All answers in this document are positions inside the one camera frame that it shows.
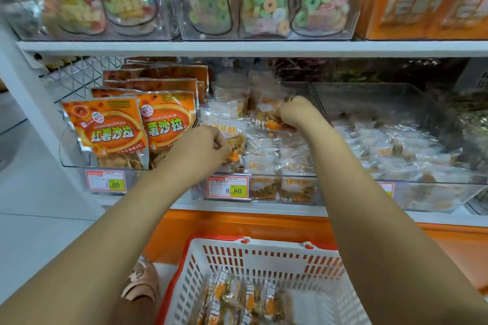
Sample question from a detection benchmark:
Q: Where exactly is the white yellow price tag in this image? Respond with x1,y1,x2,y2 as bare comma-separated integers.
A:
377,181,396,200
85,169,128,194
205,175,251,201

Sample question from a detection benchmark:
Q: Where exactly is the white wire mesh panel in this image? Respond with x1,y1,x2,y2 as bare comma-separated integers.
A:
38,54,128,103

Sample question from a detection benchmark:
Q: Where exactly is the stack of orange packets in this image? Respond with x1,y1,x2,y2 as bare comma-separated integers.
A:
61,58,210,171

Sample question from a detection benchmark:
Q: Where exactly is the person's right hand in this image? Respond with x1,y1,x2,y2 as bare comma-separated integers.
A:
275,94,329,135

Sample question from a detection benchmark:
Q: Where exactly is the white snack shelf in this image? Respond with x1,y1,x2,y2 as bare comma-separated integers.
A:
0,0,488,228

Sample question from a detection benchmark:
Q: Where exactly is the pink clog sandal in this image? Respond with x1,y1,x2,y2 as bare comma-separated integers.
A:
120,256,162,308

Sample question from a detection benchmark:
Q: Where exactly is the row of clear snacks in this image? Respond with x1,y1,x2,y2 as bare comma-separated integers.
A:
242,126,318,205
331,111,478,211

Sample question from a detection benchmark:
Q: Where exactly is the white red-rimmed shopping basket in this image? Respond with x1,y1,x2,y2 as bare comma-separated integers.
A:
158,236,373,325

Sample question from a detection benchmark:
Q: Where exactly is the pile of small brown snacks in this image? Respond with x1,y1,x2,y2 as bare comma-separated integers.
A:
189,268,295,325

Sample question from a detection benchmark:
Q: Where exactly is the orange label snack bag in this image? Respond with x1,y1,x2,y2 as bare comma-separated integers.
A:
431,0,488,40
358,0,439,40

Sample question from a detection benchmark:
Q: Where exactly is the person's right forearm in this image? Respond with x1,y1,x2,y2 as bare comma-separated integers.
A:
303,119,488,325

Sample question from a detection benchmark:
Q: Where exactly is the person's left forearm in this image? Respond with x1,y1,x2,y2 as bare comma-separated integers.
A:
0,172,195,325

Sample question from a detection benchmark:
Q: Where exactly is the person's left hand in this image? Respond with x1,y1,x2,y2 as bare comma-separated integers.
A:
162,124,234,186

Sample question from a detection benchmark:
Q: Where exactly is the orange shelf base panel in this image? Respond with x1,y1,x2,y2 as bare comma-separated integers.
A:
143,209,488,293

